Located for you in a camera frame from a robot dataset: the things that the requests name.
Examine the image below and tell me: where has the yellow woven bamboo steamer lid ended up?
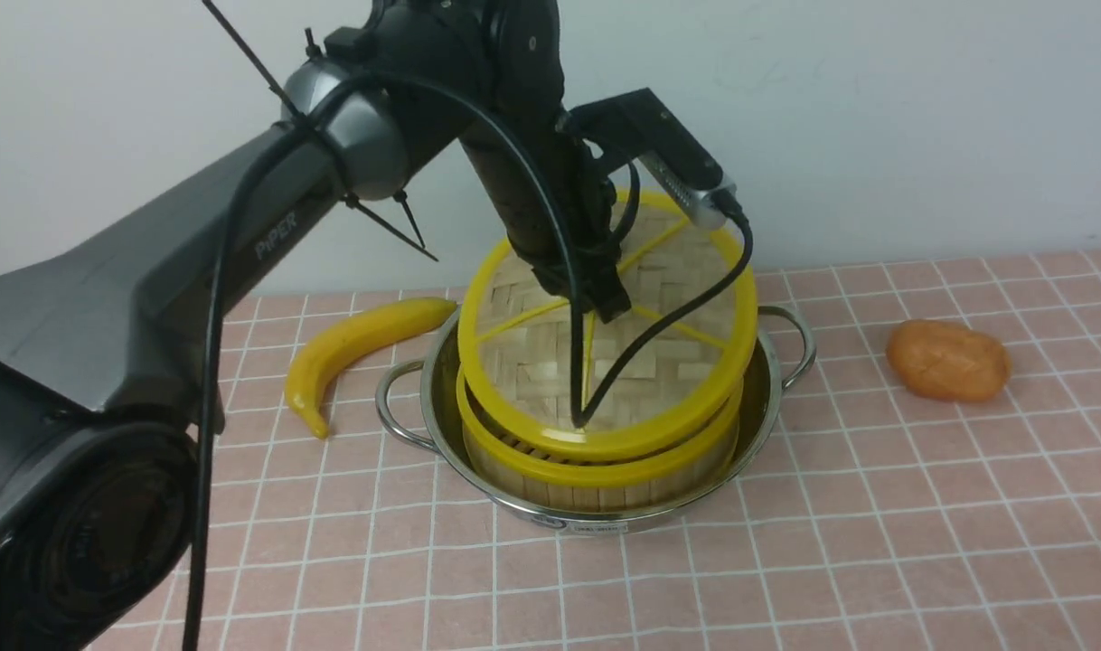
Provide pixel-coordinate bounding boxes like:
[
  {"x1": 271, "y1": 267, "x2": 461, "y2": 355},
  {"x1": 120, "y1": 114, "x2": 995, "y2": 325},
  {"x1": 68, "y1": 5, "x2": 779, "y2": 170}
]
[{"x1": 458, "y1": 191, "x2": 757, "y2": 462}]

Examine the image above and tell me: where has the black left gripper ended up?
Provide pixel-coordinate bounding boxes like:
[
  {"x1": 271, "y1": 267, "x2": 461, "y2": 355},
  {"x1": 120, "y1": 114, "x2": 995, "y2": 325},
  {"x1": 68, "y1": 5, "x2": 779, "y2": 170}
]
[{"x1": 460, "y1": 54, "x2": 633, "y2": 325}]

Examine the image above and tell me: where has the yellow bamboo steamer basket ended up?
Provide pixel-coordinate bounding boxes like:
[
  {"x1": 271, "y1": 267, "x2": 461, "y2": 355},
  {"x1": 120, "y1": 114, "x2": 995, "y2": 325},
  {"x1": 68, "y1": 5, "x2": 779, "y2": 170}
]
[{"x1": 455, "y1": 373, "x2": 746, "y2": 514}]

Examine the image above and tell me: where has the orange bread roll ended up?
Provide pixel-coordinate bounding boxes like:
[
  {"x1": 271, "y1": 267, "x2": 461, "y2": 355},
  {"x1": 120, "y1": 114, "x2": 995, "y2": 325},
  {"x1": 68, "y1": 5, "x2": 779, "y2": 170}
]
[{"x1": 886, "y1": 321, "x2": 1012, "y2": 402}]

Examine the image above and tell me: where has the pink checkered tablecloth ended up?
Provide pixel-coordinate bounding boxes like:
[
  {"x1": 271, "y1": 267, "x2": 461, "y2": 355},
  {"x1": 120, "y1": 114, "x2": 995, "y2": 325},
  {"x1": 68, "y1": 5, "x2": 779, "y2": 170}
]
[{"x1": 200, "y1": 250, "x2": 1101, "y2": 650}]

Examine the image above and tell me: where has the stainless steel pot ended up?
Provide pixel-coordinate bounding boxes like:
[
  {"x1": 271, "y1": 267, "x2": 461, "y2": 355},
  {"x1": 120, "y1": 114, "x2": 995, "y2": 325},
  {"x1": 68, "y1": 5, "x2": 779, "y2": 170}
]
[{"x1": 374, "y1": 305, "x2": 816, "y2": 536}]

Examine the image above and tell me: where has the yellow plastic banana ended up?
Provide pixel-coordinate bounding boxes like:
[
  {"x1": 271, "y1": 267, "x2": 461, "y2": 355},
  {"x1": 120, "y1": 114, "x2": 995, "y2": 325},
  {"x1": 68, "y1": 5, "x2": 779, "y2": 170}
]
[{"x1": 285, "y1": 297, "x2": 458, "y2": 440}]

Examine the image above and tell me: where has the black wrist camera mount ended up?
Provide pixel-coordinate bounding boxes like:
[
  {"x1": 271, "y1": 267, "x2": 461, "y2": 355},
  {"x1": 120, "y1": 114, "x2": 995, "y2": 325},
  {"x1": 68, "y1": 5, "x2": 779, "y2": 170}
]
[{"x1": 556, "y1": 88, "x2": 742, "y2": 231}]

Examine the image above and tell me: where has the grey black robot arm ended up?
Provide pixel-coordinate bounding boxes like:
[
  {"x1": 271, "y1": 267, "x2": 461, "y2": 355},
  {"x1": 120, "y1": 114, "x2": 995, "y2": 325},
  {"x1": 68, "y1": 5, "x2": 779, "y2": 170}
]
[{"x1": 0, "y1": 1, "x2": 630, "y2": 650}]

